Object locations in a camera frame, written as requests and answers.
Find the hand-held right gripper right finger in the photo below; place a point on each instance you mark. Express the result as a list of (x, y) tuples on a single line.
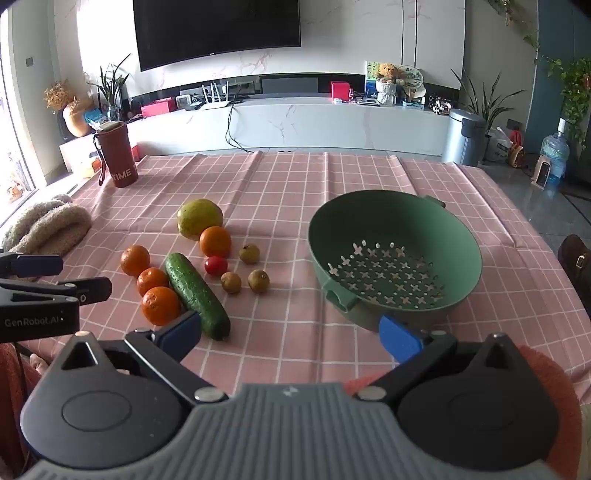
[(399, 339)]

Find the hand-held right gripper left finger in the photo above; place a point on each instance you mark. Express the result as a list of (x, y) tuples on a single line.
[(182, 330)]

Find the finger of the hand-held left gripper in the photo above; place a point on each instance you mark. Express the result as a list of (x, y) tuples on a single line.
[(37, 265), (92, 288)]

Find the orange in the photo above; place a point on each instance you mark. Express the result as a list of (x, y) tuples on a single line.
[(160, 304), (215, 241), (152, 279), (135, 260)]

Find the green cucumber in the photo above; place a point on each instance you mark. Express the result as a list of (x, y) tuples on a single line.
[(194, 290)]

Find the red apple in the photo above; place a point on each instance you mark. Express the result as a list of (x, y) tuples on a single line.
[(216, 265)]

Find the green colander bowl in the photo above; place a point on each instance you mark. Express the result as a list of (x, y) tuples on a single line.
[(392, 258)]

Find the brown longan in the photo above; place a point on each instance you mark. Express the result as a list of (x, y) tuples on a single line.
[(249, 254)]

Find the yellow-green pear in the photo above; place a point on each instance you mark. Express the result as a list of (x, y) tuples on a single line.
[(198, 217)]

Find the person's left forearm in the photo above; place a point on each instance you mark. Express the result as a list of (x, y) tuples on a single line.
[(7, 392)]

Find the beige knit cloth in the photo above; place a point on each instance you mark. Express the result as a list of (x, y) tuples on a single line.
[(46, 226)]

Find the brown kiwi upper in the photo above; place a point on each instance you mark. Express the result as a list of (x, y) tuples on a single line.
[(231, 282)]

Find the brown kiwi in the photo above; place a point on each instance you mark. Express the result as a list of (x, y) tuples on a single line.
[(258, 280), (231, 282)]

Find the brown kiwi lower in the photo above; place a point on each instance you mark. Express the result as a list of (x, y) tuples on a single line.
[(258, 280)]

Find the dark red tumbler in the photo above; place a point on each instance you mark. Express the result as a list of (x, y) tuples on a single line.
[(117, 157)]

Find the dried flowers in vase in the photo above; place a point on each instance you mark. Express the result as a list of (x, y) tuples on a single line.
[(76, 120)]

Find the person's fuzzy sweater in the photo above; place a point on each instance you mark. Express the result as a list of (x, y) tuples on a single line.
[(554, 383)]

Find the pink checked tablecloth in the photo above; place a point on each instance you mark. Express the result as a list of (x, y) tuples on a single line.
[(323, 184)]

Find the flat red box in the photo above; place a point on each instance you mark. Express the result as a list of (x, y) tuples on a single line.
[(159, 108)]

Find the potted orchid plant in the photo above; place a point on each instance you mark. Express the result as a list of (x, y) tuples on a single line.
[(111, 87)]

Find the grey trash can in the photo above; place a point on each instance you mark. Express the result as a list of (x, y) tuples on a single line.
[(464, 138)]

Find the white plastic bag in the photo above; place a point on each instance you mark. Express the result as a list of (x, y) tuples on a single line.
[(497, 145)]

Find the white router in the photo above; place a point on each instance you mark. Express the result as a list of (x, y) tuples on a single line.
[(216, 102)]

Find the white television cabinet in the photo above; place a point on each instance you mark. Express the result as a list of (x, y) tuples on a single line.
[(323, 124)]

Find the blue water bottle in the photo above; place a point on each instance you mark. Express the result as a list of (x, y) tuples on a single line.
[(555, 150)]

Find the long-leaved potted plant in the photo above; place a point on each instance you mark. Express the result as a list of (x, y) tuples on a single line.
[(482, 99)]

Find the small red box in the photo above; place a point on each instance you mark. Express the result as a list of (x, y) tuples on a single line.
[(340, 90)]

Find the round paper fan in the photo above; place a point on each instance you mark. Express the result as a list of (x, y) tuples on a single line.
[(411, 77)]

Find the brown teddy bear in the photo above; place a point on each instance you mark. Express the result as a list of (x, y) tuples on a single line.
[(387, 71)]

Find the black television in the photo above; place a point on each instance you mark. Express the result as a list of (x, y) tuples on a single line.
[(217, 27)]

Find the hanging vine plant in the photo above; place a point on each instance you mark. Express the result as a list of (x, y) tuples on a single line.
[(575, 92)]

